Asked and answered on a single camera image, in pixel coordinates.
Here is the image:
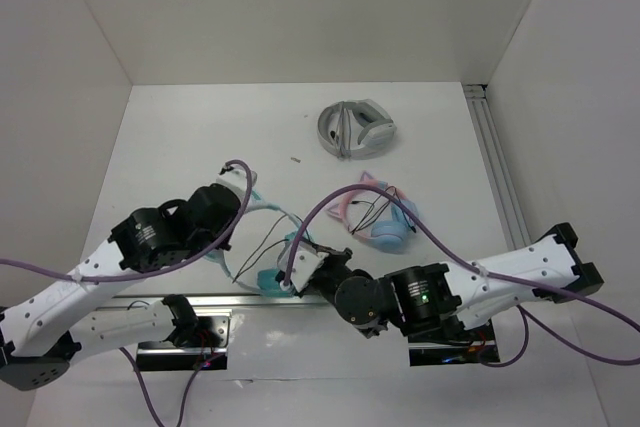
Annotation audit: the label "teal cat-ear headphones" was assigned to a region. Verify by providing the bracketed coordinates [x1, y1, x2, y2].
[205, 193, 302, 298]

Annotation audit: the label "black teal headphone cable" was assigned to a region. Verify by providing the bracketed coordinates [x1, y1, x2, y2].
[232, 213, 306, 284]

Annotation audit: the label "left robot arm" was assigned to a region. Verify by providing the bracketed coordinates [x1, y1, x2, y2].
[1, 183, 249, 391]

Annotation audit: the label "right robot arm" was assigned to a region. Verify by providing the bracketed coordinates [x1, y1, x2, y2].
[299, 223, 604, 340]

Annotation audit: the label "pink blue cat-ear headphones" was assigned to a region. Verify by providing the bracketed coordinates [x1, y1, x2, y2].
[325, 191, 416, 253]

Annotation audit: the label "grey white headphones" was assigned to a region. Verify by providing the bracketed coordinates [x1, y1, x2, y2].
[316, 99, 397, 160]

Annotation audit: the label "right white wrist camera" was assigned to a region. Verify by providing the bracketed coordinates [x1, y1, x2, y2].
[276, 243, 328, 295]

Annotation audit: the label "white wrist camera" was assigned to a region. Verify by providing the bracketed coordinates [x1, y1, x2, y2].
[276, 243, 328, 295]
[216, 167, 262, 204]

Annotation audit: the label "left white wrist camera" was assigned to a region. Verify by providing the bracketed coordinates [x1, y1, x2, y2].
[216, 167, 262, 204]

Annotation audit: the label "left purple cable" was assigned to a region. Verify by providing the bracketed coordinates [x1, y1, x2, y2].
[0, 160, 253, 282]

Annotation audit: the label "purple cable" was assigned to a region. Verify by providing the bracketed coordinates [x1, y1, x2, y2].
[279, 184, 640, 363]
[0, 160, 253, 282]

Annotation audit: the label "black pink headphone cable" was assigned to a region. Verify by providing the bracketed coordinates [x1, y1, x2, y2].
[345, 186, 419, 234]

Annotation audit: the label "aluminium front rail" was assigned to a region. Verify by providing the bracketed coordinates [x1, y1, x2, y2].
[94, 293, 331, 313]

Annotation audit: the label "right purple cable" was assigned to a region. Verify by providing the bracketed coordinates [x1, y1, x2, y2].
[279, 184, 640, 363]

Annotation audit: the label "aluminium side rail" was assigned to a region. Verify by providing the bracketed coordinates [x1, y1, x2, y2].
[462, 84, 531, 249]

